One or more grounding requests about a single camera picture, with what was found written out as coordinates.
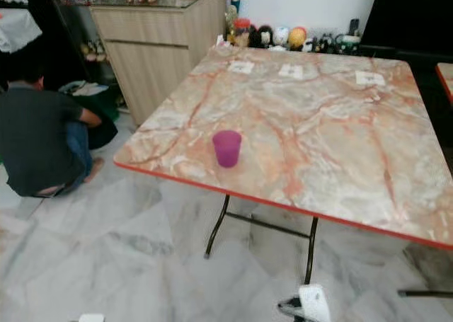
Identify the purple plastic cup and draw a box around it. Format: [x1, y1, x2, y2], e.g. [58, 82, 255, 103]
[212, 130, 243, 169]

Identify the white paper label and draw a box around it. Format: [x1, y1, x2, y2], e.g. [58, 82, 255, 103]
[229, 61, 255, 75]
[355, 71, 386, 86]
[279, 64, 305, 79]

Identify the crouching person in dark shirt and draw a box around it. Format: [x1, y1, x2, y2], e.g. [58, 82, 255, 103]
[0, 53, 107, 197]

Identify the green mug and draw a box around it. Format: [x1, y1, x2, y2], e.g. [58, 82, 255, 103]
[338, 35, 362, 55]

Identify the yellow round toy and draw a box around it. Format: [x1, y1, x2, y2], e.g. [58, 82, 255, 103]
[288, 26, 308, 51]

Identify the white round toy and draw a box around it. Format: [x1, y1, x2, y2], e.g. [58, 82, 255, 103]
[273, 26, 290, 48]

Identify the dark green bag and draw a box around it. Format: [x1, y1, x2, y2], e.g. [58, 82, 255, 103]
[58, 80, 120, 149]

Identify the red-lidded jar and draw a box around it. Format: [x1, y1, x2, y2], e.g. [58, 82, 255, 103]
[232, 18, 253, 48]

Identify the light wooden cabinet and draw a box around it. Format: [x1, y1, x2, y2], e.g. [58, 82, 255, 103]
[91, 0, 229, 127]

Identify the black television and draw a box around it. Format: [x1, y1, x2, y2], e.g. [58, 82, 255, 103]
[361, 0, 453, 50]

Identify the white lace tablecloth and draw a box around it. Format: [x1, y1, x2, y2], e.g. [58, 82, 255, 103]
[0, 8, 43, 54]

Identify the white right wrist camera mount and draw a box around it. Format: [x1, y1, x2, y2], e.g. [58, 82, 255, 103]
[299, 284, 332, 322]

